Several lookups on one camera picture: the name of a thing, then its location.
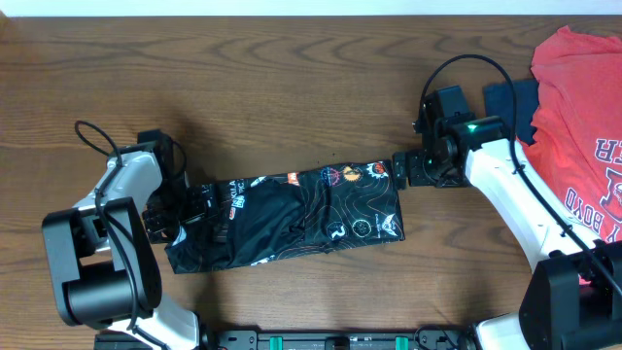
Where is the black orange-patterned jersey shirt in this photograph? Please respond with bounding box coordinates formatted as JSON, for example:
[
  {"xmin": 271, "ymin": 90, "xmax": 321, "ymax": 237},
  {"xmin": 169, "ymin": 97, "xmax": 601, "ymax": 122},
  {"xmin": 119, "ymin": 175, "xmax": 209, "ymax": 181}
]
[{"xmin": 165, "ymin": 160, "xmax": 405, "ymax": 274}]

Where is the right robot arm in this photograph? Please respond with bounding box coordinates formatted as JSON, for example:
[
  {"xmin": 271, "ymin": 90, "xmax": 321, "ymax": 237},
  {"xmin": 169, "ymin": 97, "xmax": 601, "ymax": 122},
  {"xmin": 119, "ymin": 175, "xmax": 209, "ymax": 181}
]
[{"xmin": 394, "ymin": 115, "xmax": 621, "ymax": 349}]

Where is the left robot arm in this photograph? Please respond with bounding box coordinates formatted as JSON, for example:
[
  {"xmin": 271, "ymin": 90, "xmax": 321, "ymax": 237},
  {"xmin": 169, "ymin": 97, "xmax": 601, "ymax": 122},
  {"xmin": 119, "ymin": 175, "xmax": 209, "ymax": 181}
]
[{"xmin": 42, "ymin": 136, "xmax": 218, "ymax": 349}]

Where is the navy blue garment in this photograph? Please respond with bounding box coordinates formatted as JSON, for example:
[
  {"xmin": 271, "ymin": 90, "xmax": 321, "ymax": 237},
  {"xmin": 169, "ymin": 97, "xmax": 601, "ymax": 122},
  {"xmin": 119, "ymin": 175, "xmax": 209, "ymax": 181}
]
[{"xmin": 483, "ymin": 79, "xmax": 539, "ymax": 145}]

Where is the red printed t-shirt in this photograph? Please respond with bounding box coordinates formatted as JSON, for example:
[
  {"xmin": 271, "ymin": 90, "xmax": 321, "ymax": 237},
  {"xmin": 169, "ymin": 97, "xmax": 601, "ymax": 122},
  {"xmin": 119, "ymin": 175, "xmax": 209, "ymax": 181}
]
[{"xmin": 524, "ymin": 26, "xmax": 621, "ymax": 243}]

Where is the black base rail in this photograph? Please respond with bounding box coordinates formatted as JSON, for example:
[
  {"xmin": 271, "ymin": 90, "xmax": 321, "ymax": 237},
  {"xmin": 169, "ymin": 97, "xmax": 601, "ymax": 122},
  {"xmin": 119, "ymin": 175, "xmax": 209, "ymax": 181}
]
[{"xmin": 197, "ymin": 326, "xmax": 478, "ymax": 350}]

